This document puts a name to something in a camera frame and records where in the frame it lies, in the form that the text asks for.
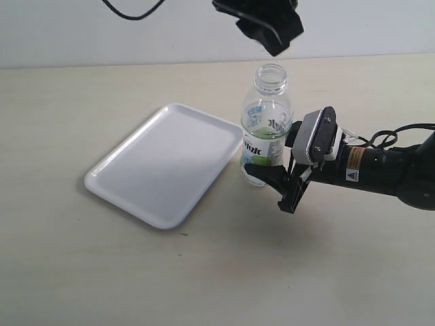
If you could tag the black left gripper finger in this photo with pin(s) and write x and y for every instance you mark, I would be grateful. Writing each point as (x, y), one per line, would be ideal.
(268, 39)
(286, 24)

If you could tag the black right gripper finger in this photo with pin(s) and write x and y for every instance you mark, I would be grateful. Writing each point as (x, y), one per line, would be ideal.
(275, 176)
(289, 142)

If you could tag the clear plastic water bottle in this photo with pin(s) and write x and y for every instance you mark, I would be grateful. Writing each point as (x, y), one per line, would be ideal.
(266, 118)

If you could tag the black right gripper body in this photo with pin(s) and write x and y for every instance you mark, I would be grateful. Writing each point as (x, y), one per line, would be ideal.
(298, 177)

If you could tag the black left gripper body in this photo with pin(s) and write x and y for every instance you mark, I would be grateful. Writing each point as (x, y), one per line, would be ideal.
(273, 13)

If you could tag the white plastic tray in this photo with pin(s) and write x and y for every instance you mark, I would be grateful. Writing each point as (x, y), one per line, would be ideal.
(160, 171)

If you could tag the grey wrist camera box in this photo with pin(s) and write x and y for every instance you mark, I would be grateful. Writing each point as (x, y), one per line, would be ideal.
(318, 139)

